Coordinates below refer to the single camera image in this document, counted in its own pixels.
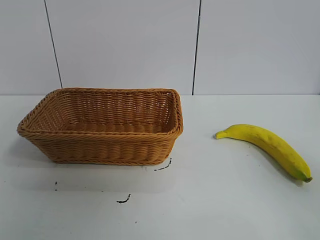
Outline yellow banana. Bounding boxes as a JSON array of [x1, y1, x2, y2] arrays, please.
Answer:
[[215, 123, 313, 183]]

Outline tan woven wicker basket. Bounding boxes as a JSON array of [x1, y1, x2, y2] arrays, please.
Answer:
[[16, 87, 185, 166]]

